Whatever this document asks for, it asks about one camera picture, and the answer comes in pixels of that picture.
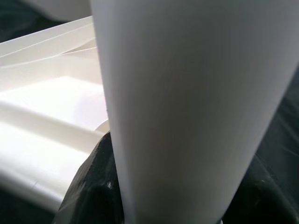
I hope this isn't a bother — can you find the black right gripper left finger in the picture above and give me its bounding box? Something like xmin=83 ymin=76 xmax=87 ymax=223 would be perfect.
xmin=55 ymin=133 xmax=127 ymax=224

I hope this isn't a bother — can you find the white plastic table top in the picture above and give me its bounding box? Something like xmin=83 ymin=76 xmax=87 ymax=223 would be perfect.
xmin=0 ymin=16 xmax=111 ymax=215

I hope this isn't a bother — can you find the white plastic table leg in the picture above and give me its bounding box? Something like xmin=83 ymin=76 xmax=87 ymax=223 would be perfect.
xmin=90 ymin=0 xmax=299 ymax=224

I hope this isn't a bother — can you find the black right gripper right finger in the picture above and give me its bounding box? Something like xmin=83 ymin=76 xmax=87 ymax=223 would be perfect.
xmin=221 ymin=177 xmax=297 ymax=224

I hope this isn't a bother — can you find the black cloth table cover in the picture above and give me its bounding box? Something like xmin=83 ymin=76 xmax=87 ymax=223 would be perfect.
xmin=0 ymin=0 xmax=299 ymax=224

